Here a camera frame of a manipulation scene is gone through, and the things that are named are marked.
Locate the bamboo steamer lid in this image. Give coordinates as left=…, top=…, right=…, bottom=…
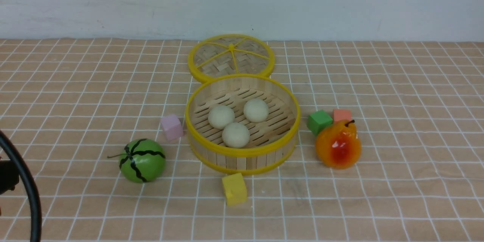
left=187, top=34, right=275, bottom=83

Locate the green toy watermelon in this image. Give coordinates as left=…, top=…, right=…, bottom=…
left=107, top=138, right=166, bottom=183

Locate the orange yellow toy pear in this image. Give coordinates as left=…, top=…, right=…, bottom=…
left=315, top=120, right=362, bottom=169

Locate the black cable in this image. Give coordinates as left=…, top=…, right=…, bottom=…
left=0, top=130, right=42, bottom=242

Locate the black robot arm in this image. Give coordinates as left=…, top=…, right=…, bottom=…
left=0, top=160, right=20, bottom=194

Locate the beige grid tablecloth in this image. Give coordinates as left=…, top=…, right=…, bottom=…
left=0, top=39, right=484, bottom=242

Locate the yellow foam cube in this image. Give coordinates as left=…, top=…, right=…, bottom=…
left=222, top=173, right=248, bottom=206

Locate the white bun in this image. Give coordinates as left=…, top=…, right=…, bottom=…
left=222, top=123, right=250, bottom=148
left=208, top=105, right=235, bottom=130
left=243, top=98, right=269, bottom=123

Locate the green foam cube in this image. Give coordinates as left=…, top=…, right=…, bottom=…
left=306, top=110, right=333, bottom=136

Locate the salmon pink foam cube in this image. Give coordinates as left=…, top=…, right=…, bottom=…
left=332, top=108, right=352, bottom=123

